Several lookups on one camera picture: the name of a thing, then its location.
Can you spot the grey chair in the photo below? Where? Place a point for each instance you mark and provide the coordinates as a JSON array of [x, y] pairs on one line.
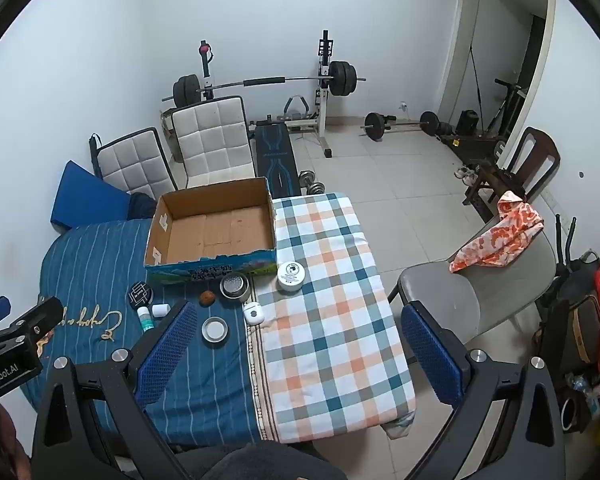
[[445, 290]]

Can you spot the orange white patterned cloth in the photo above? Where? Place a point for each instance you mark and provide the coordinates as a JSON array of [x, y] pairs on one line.
[[505, 232]]

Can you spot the blue foam mat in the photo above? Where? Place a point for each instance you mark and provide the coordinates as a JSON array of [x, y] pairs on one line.
[[85, 197]]

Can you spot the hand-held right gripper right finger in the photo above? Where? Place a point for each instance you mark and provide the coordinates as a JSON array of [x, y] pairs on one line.
[[432, 360]]

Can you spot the white round cream jar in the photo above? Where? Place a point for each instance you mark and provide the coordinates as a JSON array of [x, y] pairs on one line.
[[290, 276]]

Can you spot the short barbell with black plates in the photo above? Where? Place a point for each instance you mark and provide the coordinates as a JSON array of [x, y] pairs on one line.
[[375, 126]]

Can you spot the blue striped blanket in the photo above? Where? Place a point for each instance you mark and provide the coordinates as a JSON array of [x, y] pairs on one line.
[[95, 270]]

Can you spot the white door frame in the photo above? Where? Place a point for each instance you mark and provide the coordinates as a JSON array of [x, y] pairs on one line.
[[455, 35]]

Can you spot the pair of white shoes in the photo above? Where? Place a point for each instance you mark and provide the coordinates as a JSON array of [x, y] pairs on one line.
[[466, 175]]

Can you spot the brown walnut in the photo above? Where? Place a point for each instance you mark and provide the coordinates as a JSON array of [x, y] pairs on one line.
[[207, 298]]

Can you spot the dark wooden chair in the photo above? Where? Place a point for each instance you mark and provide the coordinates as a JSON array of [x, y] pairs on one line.
[[535, 160]]

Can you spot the black bag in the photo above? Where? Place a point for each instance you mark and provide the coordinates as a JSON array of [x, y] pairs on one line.
[[580, 320]]

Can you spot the black weight bench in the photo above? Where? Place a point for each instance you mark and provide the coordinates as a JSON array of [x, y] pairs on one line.
[[276, 155]]

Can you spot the gold jar lid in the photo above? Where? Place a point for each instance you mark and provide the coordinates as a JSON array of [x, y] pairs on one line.
[[215, 330]]

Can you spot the small white bottle cap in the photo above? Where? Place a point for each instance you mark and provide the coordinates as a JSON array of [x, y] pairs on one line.
[[160, 310]]

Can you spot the white barbell rack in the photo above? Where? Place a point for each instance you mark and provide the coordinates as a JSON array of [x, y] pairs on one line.
[[324, 110]]

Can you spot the white green glue tube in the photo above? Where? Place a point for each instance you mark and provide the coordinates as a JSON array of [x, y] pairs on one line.
[[145, 319]]

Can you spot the white quilted chair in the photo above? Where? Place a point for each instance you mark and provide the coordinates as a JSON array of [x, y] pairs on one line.
[[210, 140], [135, 162]]

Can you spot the round metal strainer tin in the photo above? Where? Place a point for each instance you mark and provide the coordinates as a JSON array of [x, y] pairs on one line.
[[234, 286]]

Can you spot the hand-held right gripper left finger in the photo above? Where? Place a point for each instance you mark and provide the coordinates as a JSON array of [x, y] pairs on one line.
[[167, 350]]

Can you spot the white earbuds case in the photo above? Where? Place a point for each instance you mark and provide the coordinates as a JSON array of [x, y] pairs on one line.
[[253, 313]]

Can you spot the cardboard box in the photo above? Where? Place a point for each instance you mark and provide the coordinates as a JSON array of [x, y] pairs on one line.
[[210, 230]]

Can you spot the plaid checked cloth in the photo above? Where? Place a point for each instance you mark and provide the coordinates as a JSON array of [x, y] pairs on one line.
[[325, 320]]

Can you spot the black round compact case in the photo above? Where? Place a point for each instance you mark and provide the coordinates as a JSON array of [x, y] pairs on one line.
[[140, 294]]

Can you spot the chrome dumbbell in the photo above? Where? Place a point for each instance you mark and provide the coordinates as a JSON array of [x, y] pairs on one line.
[[307, 176], [317, 188]]

